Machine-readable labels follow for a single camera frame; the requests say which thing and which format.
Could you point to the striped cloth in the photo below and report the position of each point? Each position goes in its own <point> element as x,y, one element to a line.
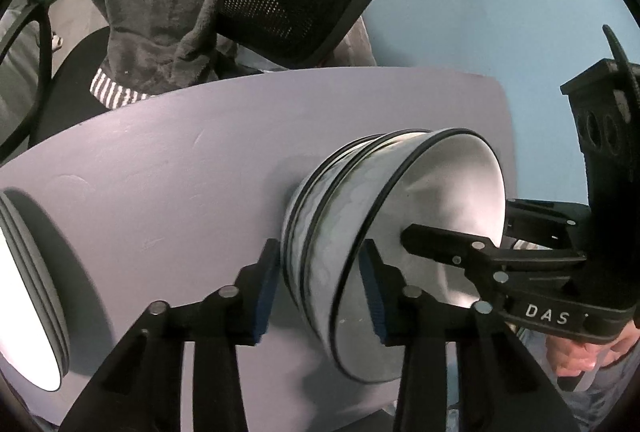
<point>112,93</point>

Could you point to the white plate with dark rim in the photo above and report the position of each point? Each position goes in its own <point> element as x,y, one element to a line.
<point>46,292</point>

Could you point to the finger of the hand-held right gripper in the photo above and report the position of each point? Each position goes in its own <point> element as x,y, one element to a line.
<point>545,219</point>
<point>440,244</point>

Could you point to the person's right hand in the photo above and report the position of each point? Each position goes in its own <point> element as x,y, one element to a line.
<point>575,357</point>

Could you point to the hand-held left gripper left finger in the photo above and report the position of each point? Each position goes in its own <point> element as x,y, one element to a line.
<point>265,297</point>

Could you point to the person's jeans leg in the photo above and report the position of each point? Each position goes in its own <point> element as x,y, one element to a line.
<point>585,407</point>

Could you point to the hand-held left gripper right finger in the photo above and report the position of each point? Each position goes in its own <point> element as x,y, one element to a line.
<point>372,297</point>

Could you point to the stack of white plates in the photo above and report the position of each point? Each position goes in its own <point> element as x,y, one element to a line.
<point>25,312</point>

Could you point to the white ribbed bowl dark rim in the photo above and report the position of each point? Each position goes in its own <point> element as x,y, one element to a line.
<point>450,192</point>
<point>302,212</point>
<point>287,242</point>

